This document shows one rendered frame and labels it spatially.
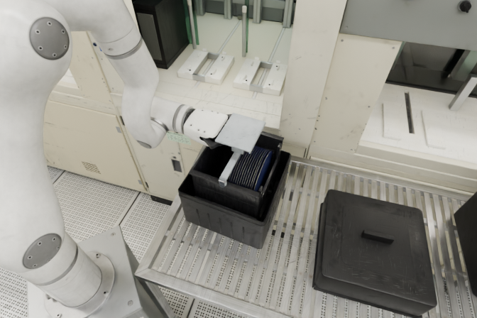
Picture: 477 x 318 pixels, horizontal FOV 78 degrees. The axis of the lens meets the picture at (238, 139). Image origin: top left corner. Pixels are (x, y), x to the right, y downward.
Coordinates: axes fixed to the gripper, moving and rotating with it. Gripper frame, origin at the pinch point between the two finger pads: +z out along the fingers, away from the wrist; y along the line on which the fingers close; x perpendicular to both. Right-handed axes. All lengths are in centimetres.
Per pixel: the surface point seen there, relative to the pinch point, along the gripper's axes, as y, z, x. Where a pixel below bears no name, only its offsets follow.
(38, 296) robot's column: 50, -40, -33
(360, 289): 17, 41, -25
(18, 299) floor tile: 53, -100, -110
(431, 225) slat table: -16, 62, -33
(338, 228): 2.8, 32.9, -23.0
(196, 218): 13.7, -9.2, -28.9
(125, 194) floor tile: -20, -89, -109
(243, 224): 13.7, 6.9, -20.8
